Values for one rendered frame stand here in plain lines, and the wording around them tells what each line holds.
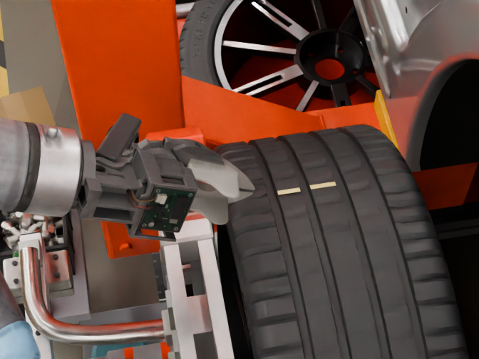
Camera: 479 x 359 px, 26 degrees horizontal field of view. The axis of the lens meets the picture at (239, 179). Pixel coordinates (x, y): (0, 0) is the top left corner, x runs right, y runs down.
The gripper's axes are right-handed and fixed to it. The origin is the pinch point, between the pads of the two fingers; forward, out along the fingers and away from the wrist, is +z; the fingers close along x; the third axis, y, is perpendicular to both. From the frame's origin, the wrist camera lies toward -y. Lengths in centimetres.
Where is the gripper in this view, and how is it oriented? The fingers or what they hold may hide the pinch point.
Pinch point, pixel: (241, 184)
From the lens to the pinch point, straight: 115.7
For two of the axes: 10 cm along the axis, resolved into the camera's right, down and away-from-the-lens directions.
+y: 2.9, 5.9, -7.5
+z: 8.9, 1.2, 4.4
